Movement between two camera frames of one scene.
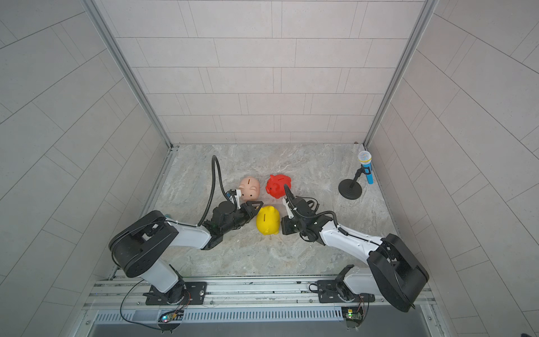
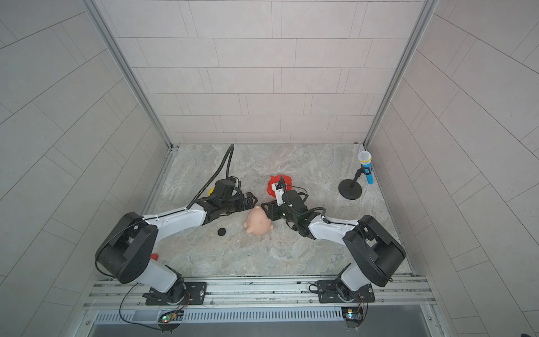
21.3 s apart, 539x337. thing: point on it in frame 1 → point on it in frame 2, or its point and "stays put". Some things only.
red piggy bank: x=275 y=184 stays put
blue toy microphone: x=365 y=159 stays put
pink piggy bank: x=250 y=189 → x=257 y=222
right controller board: x=353 y=315 stays put
